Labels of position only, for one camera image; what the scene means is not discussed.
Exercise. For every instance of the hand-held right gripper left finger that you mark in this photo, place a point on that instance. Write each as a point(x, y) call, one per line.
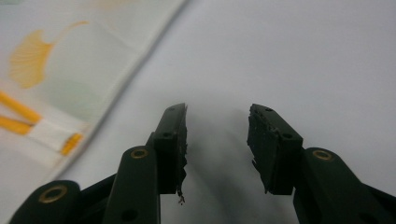
point(140, 183)

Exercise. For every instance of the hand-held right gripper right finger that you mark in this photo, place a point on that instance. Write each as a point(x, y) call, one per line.
point(274, 155)

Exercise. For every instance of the white leaf-print mesh bag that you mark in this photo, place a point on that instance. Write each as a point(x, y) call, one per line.
point(77, 77)

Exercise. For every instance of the white table mat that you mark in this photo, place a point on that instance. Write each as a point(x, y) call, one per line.
point(280, 56)

